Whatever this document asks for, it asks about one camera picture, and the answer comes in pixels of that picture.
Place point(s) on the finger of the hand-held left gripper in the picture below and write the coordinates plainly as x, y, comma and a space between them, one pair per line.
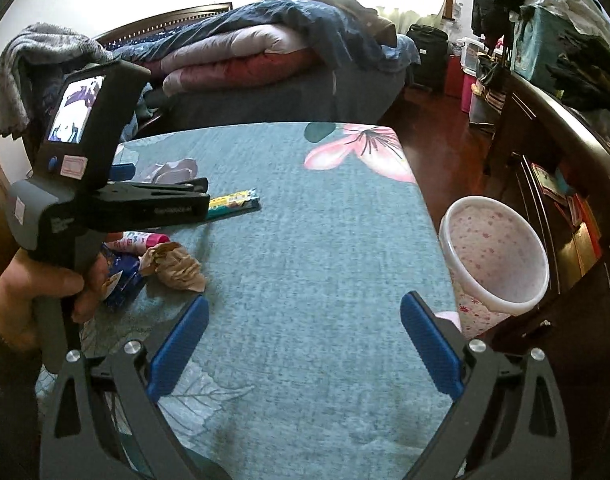
155, 212
155, 186

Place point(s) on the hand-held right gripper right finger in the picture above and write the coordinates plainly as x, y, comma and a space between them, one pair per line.
430, 350

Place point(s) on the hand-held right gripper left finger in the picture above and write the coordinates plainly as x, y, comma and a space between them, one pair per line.
180, 345

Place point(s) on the pink white snack packet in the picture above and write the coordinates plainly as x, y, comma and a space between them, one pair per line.
135, 242

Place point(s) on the brown wrapper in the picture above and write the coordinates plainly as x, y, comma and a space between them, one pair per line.
175, 267

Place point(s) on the dark blue snack packet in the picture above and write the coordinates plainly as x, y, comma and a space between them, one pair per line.
125, 280

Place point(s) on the green edged packet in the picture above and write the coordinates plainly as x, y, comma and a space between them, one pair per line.
240, 202

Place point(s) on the pink dotted waste basket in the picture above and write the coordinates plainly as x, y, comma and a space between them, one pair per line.
490, 260

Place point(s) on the person's left forearm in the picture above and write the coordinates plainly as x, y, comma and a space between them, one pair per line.
10, 400

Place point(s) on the person's left hand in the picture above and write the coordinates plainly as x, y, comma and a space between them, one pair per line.
45, 285

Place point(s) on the small blue object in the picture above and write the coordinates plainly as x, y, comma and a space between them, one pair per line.
122, 171

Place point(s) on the light blue fleece robe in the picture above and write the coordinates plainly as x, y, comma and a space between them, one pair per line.
141, 105

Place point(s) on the grey knitted blanket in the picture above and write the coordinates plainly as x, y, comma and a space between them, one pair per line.
30, 60

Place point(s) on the star print blue pillow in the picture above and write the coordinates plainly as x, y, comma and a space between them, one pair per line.
135, 41

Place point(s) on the teal floral tablecloth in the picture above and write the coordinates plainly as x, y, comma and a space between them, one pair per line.
310, 260

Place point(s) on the pink folded quilt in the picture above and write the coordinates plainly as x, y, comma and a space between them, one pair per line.
235, 55

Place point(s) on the bed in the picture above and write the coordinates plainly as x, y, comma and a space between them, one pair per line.
285, 100

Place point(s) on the dark wooden headboard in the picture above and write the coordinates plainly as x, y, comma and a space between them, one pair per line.
160, 22

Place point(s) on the dark wooden dresser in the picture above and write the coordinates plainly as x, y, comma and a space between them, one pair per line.
605, 310

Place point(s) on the small gold box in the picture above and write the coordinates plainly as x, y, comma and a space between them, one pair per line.
545, 179

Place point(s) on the blue patterned duvet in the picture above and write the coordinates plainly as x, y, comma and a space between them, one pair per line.
295, 25

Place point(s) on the brown blanket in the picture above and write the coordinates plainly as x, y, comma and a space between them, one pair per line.
345, 5

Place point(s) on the red plastic container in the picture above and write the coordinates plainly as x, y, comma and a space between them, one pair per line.
455, 77

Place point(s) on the dark handbag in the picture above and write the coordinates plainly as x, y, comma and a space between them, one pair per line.
490, 80

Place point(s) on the black suitcase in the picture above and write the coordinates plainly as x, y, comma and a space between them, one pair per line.
427, 55

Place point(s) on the clear plastic box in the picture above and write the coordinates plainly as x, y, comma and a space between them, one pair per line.
470, 52

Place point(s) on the black folded clothes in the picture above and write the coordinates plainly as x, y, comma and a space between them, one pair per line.
585, 70

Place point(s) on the teal storage box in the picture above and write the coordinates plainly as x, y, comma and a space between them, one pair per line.
535, 45

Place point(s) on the white clothes pile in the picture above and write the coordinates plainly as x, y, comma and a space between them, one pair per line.
570, 0

